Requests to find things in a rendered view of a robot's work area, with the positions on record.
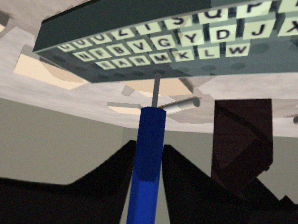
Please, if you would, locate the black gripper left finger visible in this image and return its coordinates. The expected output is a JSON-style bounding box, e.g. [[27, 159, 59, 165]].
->
[[0, 140, 136, 224]]

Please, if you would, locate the blue stylus with grey tip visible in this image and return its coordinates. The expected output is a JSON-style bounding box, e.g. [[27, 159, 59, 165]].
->
[[126, 72, 166, 224]]

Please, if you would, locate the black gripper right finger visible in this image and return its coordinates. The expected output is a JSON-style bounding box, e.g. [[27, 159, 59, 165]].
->
[[162, 144, 298, 224]]

